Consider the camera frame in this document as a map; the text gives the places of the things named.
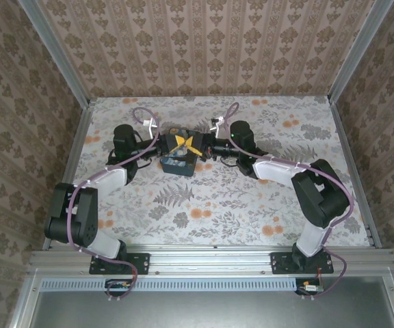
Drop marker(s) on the starry night print box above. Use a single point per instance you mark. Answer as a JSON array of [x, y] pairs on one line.
[[176, 167]]

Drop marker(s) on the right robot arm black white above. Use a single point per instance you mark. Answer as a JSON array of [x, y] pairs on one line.
[[275, 171]]

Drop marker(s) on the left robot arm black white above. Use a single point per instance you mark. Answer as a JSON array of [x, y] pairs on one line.
[[108, 177]]

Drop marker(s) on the small connector circuit board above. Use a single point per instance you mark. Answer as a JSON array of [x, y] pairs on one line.
[[118, 285], [311, 288]]

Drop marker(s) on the grey sheet metal panel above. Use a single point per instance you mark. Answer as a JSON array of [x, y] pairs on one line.
[[200, 311]]

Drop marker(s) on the aluminium table side rail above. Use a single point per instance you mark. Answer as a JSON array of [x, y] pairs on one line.
[[351, 160], [80, 136]]

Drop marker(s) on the aluminium frame post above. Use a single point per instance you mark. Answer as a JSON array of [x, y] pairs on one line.
[[55, 54], [357, 54]]

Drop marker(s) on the aluminium mounting rail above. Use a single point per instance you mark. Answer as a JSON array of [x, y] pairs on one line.
[[210, 261]]

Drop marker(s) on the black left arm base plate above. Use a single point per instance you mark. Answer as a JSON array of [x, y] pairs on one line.
[[142, 263]]

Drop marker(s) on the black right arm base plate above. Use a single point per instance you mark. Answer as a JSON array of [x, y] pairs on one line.
[[279, 263]]

